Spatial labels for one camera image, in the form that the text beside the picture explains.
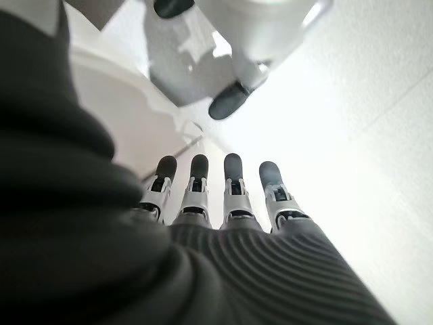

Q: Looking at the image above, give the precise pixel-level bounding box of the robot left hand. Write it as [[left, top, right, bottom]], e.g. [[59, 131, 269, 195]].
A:
[[0, 8, 404, 325]]

